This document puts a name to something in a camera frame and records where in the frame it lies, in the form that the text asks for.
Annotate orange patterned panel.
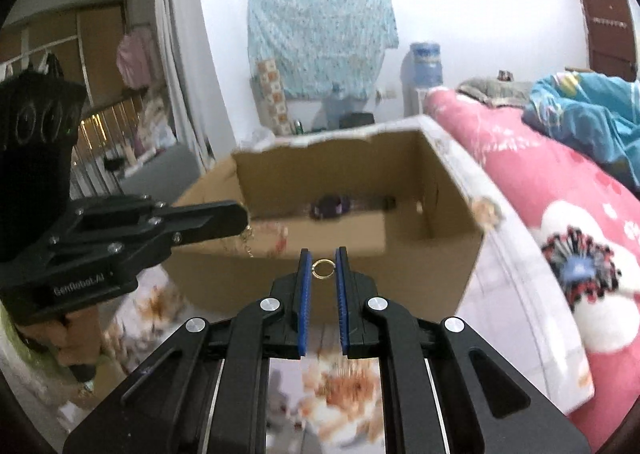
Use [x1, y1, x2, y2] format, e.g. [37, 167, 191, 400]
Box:
[256, 59, 292, 136]

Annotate teal hanging cloth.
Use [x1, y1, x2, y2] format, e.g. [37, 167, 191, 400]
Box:
[247, 0, 400, 100]

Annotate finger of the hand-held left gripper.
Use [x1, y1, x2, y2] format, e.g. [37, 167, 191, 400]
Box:
[75, 196, 249, 231]
[50, 219, 250, 267]

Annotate pink hanging clothes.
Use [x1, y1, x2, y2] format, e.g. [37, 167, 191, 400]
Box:
[117, 29, 157, 87]

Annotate blue patterned blanket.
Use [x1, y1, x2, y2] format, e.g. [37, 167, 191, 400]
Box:
[522, 71, 640, 195]

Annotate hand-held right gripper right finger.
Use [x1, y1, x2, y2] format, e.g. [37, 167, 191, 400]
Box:
[335, 246, 591, 454]

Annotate wooden wardrobe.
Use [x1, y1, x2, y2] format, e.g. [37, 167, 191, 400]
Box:
[0, 1, 126, 110]

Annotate person's left hand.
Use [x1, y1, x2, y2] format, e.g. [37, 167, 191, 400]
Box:
[20, 309, 113, 385]

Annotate pink floral blanket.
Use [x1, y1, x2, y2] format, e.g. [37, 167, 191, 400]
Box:
[424, 86, 640, 452]

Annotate black bag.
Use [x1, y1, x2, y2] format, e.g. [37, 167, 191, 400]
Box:
[340, 111, 377, 130]

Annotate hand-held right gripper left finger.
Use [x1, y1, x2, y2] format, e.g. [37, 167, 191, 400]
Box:
[62, 248, 313, 454]

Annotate brown door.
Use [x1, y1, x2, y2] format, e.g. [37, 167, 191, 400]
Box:
[575, 0, 640, 82]

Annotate white plastic bag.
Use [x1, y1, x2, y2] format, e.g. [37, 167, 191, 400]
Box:
[239, 126, 277, 151]

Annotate brown cardboard box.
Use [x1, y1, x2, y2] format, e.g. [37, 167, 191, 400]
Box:
[162, 115, 486, 327]

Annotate white water dispenser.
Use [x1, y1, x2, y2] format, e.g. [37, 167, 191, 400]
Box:
[402, 84, 432, 117]

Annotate metal railing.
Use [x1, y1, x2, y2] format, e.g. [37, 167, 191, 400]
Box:
[70, 94, 151, 197]

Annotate blue water bottle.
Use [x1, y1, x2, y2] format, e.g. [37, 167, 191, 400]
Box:
[410, 41, 443, 87]

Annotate white curtain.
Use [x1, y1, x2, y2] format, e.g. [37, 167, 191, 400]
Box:
[152, 0, 236, 170]

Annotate grey brown pillow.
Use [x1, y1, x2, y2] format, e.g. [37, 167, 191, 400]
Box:
[457, 76, 535, 108]

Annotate pink strap digital watch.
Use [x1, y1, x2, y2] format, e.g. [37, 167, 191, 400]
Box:
[310, 194, 396, 222]

